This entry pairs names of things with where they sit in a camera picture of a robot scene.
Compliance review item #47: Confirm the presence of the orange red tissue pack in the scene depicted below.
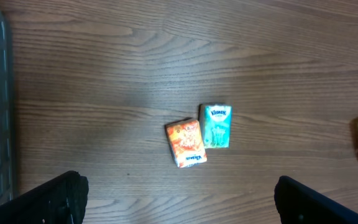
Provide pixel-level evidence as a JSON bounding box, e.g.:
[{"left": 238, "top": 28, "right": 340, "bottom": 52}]
[{"left": 165, "top": 119, "right": 207, "bottom": 168}]

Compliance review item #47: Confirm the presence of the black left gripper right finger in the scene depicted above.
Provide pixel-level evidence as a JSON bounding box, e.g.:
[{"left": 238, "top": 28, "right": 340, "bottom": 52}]
[{"left": 274, "top": 175, "right": 358, "bottom": 224}]

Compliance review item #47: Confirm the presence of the teal Kleenex tissue pack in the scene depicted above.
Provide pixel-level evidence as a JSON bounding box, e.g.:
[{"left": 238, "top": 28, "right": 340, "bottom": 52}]
[{"left": 199, "top": 104, "right": 232, "bottom": 149}]

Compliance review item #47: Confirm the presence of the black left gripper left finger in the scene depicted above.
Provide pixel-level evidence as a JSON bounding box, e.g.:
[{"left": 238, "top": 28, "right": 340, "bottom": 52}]
[{"left": 0, "top": 170, "right": 89, "bottom": 224}]

